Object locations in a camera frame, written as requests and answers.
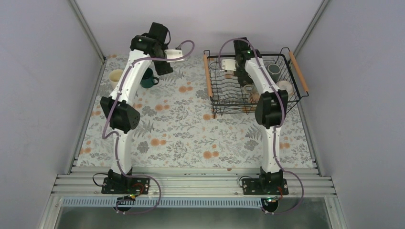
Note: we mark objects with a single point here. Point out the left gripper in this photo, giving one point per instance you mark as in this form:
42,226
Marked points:
161,69

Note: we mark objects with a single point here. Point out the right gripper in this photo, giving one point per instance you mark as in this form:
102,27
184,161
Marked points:
243,73

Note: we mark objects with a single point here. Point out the dark green mug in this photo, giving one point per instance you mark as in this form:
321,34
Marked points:
149,80

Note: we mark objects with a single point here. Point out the dark grey mug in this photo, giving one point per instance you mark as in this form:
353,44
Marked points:
274,71

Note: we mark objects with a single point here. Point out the cream ribbed mug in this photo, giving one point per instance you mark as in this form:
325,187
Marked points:
114,77

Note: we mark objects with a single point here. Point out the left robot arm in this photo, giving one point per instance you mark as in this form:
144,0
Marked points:
146,49

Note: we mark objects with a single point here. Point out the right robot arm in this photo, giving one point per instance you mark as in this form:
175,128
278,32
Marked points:
271,106

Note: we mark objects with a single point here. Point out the floral pastel mug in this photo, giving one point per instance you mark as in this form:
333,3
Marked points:
251,91

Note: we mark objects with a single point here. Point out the white mug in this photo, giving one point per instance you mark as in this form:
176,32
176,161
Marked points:
285,85

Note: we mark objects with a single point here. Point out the floral tablecloth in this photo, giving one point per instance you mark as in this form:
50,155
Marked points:
178,129

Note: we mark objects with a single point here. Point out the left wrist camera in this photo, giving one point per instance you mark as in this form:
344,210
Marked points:
174,55

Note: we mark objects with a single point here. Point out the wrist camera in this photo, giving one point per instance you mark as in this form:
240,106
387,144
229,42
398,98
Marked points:
228,65
174,55

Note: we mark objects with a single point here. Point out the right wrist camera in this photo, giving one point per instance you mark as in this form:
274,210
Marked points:
228,65

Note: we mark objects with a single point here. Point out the black wire dish rack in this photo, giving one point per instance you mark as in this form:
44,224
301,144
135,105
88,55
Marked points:
229,97

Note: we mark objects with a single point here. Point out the left wooden rack handle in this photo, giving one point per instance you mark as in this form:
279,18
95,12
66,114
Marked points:
207,75

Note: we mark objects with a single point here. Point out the wooden rack handle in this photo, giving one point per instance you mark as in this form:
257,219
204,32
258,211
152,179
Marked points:
298,71
207,75

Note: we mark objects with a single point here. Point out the right wooden rack handle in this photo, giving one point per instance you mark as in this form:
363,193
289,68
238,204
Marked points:
298,71

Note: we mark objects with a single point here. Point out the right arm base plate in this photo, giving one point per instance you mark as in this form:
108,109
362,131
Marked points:
259,186

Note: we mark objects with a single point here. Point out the aluminium rail frame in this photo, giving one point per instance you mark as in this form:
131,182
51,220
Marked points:
176,182

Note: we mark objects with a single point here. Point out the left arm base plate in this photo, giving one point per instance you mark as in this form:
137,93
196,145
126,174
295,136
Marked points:
133,186

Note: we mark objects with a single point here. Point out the slotted cable duct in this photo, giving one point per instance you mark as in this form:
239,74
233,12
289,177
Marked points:
165,202

